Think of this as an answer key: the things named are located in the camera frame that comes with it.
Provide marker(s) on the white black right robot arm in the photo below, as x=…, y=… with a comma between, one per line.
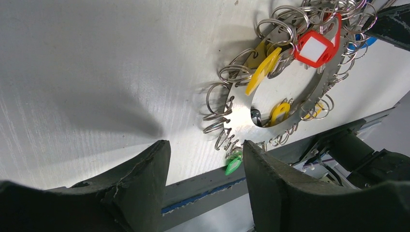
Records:
x=366, y=166

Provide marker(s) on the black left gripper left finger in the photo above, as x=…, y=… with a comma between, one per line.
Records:
x=126, y=198

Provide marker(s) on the red key tag upper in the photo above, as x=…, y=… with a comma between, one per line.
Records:
x=319, y=45

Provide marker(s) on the blue tag key lower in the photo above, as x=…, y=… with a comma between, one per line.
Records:
x=358, y=44

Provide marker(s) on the green key tag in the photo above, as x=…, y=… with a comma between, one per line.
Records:
x=234, y=161

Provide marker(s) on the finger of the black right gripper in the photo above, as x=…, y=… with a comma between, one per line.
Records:
x=393, y=26

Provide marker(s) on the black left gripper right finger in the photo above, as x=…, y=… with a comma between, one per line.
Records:
x=284, y=199

